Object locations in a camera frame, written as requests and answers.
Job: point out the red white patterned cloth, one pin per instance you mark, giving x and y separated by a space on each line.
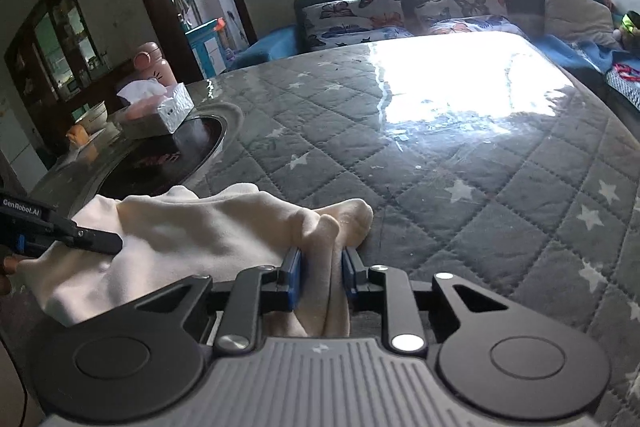
625 82

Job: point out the large butterfly print pillow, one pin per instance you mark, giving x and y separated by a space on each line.
355 19

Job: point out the grey quilted star table cover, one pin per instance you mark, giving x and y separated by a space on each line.
475 207

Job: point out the blue sofa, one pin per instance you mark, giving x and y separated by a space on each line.
270 42

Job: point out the tissue box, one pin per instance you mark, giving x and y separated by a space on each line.
165 109

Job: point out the pink bottle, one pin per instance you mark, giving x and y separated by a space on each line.
152 64

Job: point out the dark wooden glass cabinet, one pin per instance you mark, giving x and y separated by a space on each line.
60 52

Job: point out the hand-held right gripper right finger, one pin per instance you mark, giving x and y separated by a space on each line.
348 277

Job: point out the blue storage box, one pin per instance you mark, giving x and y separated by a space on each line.
207 49

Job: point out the grey cushion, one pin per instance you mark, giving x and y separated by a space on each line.
575 14

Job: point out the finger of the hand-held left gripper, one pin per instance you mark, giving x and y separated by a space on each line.
90 239

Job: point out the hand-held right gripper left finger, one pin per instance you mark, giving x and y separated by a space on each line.
295 279

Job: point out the cream white garment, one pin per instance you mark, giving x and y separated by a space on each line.
200 237

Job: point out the white bowl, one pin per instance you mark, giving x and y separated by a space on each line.
92 116

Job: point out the yellow green toy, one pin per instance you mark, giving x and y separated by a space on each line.
631 26

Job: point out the flat butterfly print pillow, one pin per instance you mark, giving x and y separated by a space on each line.
475 26

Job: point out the person's left hand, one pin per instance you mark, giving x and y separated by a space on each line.
9 268

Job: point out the black round cooktop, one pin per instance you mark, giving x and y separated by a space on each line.
165 154

